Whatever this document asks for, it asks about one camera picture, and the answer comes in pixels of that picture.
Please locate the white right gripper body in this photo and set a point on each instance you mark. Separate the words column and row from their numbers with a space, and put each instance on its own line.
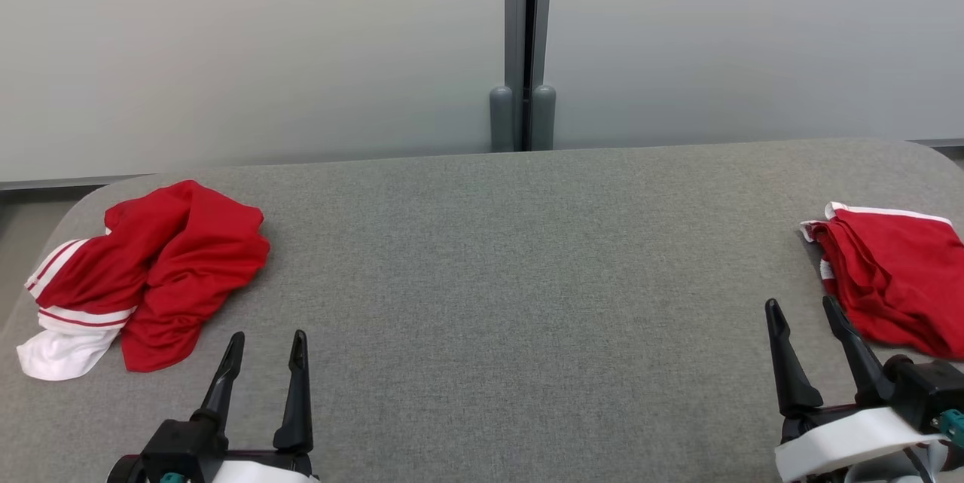
column 836, row 438

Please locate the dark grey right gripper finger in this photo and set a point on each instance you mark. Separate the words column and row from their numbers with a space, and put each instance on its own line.
column 862, row 370
column 794, row 377

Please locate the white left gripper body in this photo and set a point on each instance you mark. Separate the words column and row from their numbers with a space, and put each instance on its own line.
column 271, row 469

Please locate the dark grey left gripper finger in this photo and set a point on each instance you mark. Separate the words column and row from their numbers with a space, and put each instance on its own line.
column 297, row 408
column 222, row 392

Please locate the red shirt with white sleeves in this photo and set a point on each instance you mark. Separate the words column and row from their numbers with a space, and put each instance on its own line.
column 188, row 257

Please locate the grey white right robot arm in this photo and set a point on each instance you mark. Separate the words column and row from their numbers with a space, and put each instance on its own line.
column 889, row 472

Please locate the grey rounded partition foot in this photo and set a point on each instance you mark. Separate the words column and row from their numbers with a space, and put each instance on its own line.
column 501, row 121
column 544, row 121

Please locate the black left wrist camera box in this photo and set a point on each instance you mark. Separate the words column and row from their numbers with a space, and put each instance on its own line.
column 181, row 445

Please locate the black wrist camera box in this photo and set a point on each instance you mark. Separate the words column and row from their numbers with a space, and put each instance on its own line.
column 930, row 389
column 181, row 445

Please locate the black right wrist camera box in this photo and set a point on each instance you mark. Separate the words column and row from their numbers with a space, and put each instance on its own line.
column 930, row 389

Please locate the teal left camera connector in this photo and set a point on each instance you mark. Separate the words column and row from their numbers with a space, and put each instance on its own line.
column 173, row 478

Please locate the teal camera connector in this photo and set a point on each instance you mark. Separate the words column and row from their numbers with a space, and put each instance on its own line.
column 173, row 478
column 953, row 426

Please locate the teal right camera connector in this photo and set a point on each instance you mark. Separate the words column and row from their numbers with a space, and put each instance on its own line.
column 953, row 426

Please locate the grey partition base rail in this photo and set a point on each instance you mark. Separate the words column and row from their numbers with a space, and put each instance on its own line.
column 60, row 183

